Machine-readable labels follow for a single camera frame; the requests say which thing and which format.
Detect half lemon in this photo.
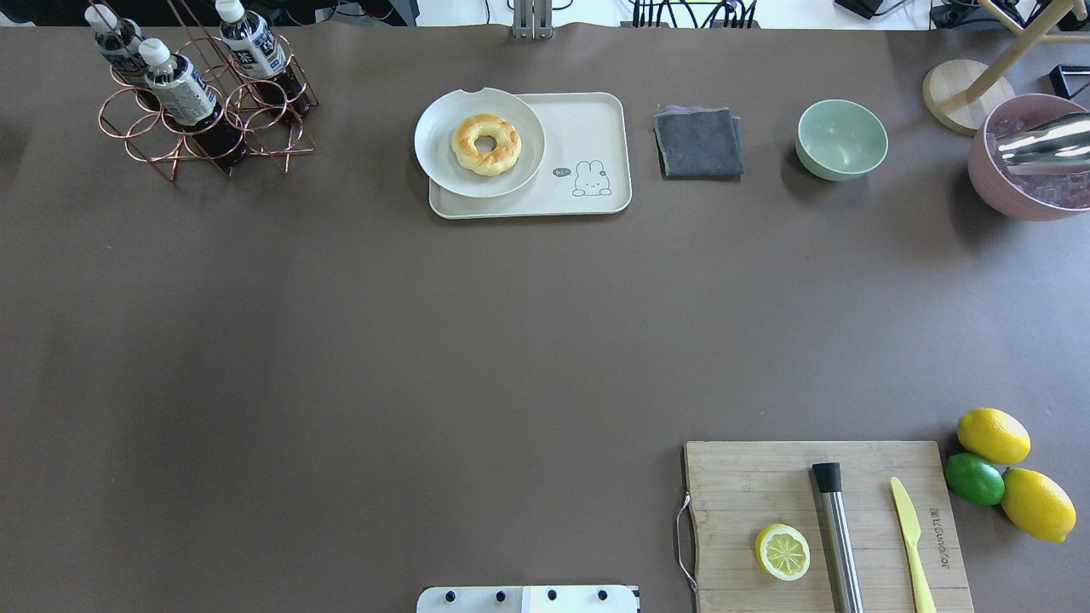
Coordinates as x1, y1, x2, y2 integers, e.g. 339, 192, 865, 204
754, 522, 811, 581

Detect wooden stand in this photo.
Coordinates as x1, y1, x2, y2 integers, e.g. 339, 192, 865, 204
922, 1, 1087, 136

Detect wooden cutting board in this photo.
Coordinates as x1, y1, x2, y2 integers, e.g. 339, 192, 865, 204
685, 441, 974, 612

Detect green bowl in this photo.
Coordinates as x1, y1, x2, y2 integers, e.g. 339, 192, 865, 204
795, 100, 889, 181

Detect upper whole lemon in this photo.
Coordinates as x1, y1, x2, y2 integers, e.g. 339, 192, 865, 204
956, 407, 1032, 465

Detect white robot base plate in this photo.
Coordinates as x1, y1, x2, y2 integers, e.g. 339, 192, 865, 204
416, 582, 641, 612

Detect beige rabbit tray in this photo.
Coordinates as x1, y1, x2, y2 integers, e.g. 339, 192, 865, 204
428, 92, 632, 220

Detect tea bottle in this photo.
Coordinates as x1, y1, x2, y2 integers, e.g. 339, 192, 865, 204
215, 1, 311, 122
84, 3, 161, 112
140, 37, 249, 169

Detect steel muddler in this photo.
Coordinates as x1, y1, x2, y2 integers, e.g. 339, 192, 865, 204
812, 461, 865, 612

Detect white round plate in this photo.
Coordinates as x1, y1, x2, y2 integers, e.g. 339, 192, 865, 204
414, 87, 546, 199

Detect tea bottle back left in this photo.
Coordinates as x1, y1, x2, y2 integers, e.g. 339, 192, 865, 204
84, 3, 161, 112

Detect copper wire bottle rack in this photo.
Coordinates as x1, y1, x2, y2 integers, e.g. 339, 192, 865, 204
84, 1, 319, 181

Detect grey folded cloth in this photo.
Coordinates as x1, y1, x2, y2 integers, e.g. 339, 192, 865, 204
653, 105, 746, 180

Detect pink ice bowl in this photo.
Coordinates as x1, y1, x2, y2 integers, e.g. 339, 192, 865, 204
968, 94, 1087, 221

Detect green lime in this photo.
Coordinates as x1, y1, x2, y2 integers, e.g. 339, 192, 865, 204
944, 452, 1006, 506

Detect glazed donut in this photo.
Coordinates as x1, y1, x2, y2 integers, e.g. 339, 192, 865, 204
450, 113, 523, 177

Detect whole lemon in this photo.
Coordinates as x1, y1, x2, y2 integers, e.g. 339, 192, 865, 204
956, 407, 1032, 465
1001, 468, 1077, 543

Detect tea bottle back right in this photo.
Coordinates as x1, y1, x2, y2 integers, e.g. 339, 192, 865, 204
215, 1, 311, 122

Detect yellow plastic knife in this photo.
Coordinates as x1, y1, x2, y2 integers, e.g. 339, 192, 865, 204
889, 477, 938, 613

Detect tea bottle front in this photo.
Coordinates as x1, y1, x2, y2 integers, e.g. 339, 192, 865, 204
140, 37, 249, 169

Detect metal scoop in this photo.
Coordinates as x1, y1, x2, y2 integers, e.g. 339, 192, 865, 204
995, 112, 1089, 175

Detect lower whole lemon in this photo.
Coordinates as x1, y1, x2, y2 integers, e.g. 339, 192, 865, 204
1001, 468, 1077, 543

